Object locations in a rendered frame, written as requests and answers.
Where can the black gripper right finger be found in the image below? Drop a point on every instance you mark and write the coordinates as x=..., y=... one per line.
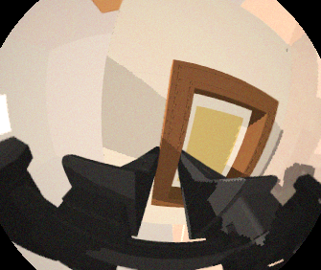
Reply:
x=207, y=195

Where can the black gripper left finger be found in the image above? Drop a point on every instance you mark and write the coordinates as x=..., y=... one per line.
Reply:
x=130, y=183

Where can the brown picture frame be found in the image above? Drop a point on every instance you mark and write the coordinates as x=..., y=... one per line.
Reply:
x=222, y=121

